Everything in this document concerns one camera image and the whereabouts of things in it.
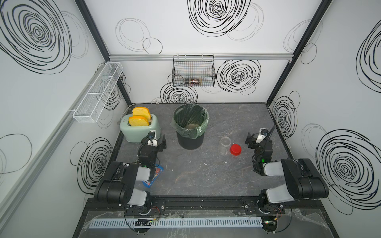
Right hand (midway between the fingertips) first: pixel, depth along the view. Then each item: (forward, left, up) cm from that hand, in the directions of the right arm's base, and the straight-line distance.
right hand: (258, 135), depth 89 cm
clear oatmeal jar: (-8, +21, 0) cm, 23 cm away
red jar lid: (-5, +13, -9) cm, 17 cm away
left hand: (-3, +63, +2) cm, 63 cm away
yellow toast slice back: (+7, +71, +12) cm, 72 cm away
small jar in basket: (+23, +39, +22) cm, 51 cm away
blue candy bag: (-20, +59, -8) cm, 63 cm away
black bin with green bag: (+9, +43, +1) cm, 44 cm away
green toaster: (-1, +75, +1) cm, 75 cm away
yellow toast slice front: (+1, +72, +11) cm, 73 cm away
